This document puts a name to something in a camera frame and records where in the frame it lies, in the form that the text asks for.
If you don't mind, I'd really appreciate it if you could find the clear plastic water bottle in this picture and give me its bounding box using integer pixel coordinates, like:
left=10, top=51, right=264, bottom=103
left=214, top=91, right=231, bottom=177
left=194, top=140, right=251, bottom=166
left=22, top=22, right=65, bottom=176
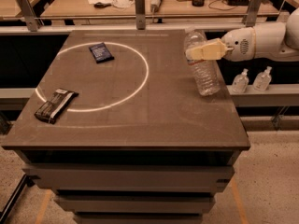
left=184, top=28, right=220, bottom=96

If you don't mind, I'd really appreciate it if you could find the dark blue snack packet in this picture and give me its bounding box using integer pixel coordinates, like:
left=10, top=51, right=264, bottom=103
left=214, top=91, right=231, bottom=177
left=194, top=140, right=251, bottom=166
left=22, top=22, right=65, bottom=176
left=89, top=42, right=114, bottom=63

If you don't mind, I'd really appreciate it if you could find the clear sanitizer bottle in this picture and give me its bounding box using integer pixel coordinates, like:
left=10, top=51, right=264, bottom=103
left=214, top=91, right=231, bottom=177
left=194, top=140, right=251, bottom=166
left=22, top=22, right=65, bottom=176
left=253, top=66, right=272, bottom=91
left=232, top=68, right=249, bottom=93

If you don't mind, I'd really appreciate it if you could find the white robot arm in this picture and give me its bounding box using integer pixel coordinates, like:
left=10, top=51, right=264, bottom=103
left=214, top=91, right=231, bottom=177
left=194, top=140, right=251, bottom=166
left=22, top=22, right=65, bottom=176
left=185, top=8, right=299, bottom=62

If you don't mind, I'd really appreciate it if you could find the left metal rail bracket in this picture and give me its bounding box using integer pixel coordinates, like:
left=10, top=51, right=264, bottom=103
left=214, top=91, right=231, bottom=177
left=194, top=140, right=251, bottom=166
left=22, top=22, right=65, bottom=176
left=16, top=0, right=40, bottom=32

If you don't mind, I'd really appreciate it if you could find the black snack bar wrapper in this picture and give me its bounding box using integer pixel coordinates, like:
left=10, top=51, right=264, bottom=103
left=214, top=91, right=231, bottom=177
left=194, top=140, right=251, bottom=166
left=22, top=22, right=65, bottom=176
left=35, top=88, right=78, bottom=124

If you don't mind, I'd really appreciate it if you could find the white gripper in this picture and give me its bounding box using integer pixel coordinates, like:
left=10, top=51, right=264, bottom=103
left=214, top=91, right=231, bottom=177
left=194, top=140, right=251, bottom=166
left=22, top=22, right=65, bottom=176
left=185, top=27, right=255, bottom=62

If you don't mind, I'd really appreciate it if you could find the middle metal rail bracket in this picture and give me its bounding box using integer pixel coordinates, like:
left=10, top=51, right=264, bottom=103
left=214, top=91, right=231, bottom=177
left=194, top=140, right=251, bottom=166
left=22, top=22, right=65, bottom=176
left=135, top=0, right=146, bottom=30

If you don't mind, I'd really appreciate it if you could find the grey stacked table base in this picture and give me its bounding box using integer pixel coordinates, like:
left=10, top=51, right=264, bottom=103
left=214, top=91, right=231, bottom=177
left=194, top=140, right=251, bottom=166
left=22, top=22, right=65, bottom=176
left=23, top=163, right=235, bottom=224

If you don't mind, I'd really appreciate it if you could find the right clear sanitizer bottle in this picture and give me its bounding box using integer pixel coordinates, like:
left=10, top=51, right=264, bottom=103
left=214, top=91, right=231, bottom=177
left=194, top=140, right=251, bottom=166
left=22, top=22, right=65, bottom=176
left=253, top=66, right=272, bottom=91

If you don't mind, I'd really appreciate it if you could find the left clear sanitizer bottle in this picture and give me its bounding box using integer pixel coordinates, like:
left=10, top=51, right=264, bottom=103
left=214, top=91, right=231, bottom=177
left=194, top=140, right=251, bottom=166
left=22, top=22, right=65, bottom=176
left=232, top=68, right=249, bottom=93

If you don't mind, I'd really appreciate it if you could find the right metal rail bracket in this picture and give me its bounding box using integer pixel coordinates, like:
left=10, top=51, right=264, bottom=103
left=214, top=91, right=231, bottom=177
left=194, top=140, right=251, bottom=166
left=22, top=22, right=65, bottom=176
left=241, top=0, right=273, bottom=28

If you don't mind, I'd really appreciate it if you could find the metal rail bracket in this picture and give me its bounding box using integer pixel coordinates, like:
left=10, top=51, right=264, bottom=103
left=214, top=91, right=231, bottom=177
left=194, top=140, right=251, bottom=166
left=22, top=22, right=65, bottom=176
left=241, top=0, right=273, bottom=28
left=16, top=0, right=40, bottom=32
left=135, top=0, right=146, bottom=30

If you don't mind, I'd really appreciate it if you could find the white handheld tool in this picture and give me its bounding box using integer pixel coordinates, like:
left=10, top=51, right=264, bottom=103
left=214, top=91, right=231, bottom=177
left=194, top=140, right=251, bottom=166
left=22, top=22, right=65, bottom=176
left=150, top=0, right=163, bottom=13

